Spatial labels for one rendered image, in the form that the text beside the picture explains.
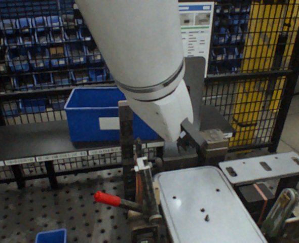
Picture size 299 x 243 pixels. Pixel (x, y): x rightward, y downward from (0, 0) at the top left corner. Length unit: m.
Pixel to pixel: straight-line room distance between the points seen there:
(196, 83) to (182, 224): 0.39
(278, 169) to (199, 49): 0.52
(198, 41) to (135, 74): 0.82
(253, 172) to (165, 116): 0.62
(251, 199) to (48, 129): 0.73
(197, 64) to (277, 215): 0.44
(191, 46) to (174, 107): 0.76
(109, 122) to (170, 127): 0.57
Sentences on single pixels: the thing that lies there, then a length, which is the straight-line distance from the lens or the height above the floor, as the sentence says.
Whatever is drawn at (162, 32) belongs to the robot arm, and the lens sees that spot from 0.23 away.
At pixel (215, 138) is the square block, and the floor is 1.06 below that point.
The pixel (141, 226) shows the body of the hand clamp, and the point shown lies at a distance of 0.65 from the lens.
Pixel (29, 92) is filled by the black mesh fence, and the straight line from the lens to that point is 1.07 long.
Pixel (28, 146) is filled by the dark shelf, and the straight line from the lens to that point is 0.99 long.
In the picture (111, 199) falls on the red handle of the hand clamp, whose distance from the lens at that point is 0.59.
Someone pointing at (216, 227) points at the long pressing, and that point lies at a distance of 0.73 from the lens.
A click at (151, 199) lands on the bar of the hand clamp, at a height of 1.13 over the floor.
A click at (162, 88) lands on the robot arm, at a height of 1.45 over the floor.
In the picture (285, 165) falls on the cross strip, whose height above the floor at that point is 1.00.
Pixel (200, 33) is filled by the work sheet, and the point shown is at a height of 1.33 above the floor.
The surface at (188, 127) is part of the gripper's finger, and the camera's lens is 0.36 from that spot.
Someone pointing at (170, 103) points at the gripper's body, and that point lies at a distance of 0.31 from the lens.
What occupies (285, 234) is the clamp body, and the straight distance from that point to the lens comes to 0.77.
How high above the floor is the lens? 1.56
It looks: 31 degrees down
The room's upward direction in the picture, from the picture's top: straight up
